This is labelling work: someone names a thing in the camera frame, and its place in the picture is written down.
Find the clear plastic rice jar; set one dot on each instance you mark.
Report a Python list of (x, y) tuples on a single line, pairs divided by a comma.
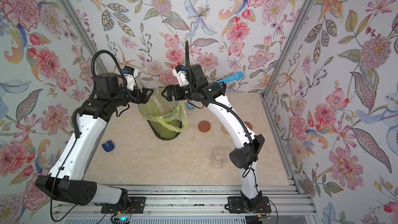
[(218, 158)]

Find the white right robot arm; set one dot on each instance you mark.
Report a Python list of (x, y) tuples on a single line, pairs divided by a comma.
[(193, 85)]

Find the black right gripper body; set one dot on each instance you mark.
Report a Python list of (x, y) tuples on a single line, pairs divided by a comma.
[(182, 94)]

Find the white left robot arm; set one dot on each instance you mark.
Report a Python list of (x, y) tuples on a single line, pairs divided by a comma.
[(65, 181)]

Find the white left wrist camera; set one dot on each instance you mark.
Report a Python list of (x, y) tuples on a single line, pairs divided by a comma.
[(130, 74)]

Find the small blue box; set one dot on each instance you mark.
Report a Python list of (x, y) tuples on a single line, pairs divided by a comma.
[(108, 146)]

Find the aluminium corner post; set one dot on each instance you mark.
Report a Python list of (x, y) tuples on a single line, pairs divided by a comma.
[(66, 22), (291, 39)]

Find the black mesh waste bin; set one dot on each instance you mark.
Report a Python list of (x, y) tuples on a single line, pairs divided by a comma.
[(164, 124)]

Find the beige jar lid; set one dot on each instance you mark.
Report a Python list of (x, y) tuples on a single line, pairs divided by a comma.
[(224, 130)]

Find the green plastic bin liner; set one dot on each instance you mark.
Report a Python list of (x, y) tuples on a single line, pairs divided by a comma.
[(164, 115)]

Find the small blue figurine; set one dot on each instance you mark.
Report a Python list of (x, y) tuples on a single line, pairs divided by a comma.
[(190, 106)]

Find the aluminium corner post left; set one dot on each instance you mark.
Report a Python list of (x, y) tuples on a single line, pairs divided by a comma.
[(66, 22)]

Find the blue toy microphone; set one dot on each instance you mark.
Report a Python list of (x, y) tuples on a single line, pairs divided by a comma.
[(232, 78)]

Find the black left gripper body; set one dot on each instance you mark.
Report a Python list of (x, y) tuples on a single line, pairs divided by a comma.
[(133, 96)]

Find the aluminium corner post right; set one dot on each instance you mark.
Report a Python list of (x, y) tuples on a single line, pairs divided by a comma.
[(291, 39)]

